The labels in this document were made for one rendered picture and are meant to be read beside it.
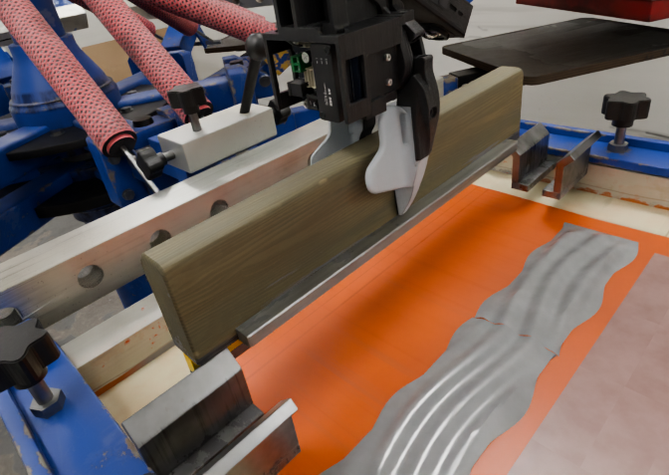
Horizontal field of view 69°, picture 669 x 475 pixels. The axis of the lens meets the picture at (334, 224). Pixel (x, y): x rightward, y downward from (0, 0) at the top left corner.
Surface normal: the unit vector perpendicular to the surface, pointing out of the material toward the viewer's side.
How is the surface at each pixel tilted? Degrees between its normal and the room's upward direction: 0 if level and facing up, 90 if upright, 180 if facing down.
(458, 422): 27
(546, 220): 0
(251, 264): 90
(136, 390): 0
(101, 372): 90
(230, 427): 0
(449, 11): 89
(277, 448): 90
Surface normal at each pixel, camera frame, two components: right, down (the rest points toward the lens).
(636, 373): -0.13, -0.85
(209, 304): 0.71, 0.28
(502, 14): -0.70, 0.44
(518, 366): 0.17, -0.57
